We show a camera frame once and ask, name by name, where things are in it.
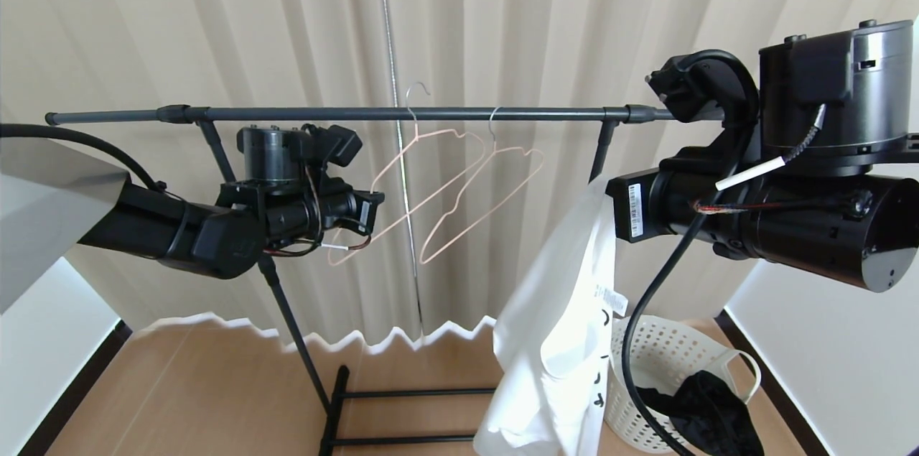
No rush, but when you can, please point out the pink clothes hanger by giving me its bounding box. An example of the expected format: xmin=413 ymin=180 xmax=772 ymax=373
xmin=327 ymin=81 xmax=489 ymax=267
xmin=420 ymin=108 xmax=546 ymax=266

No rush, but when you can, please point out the white printed t-shirt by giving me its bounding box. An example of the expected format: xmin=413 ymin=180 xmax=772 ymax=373
xmin=474 ymin=176 xmax=631 ymax=456

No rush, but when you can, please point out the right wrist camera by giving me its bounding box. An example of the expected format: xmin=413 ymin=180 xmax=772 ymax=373
xmin=645 ymin=49 xmax=760 ymax=155

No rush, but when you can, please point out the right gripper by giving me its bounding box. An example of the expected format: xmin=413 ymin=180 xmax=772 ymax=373
xmin=605 ymin=169 xmax=694 ymax=243

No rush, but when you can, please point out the black cable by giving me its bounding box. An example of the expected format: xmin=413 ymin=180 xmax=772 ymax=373
xmin=0 ymin=124 xmax=167 ymax=192
xmin=621 ymin=212 xmax=713 ymax=456

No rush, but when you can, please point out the white laundry basket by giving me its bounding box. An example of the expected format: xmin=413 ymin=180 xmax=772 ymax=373
xmin=603 ymin=315 xmax=762 ymax=455

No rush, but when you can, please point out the black garment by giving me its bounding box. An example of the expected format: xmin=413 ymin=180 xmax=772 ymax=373
xmin=635 ymin=370 xmax=766 ymax=456

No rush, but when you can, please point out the beige curtain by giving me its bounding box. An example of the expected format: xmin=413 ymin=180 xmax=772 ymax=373
xmin=0 ymin=0 xmax=919 ymax=355

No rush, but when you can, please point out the black clothes rack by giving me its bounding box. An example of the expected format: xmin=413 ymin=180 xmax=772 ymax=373
xmin=45 ymin=104 xmax=677 ymax=456

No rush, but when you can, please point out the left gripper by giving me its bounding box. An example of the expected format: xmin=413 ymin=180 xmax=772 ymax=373
xmin=337 ymin=189 xmax=386 ymax=236

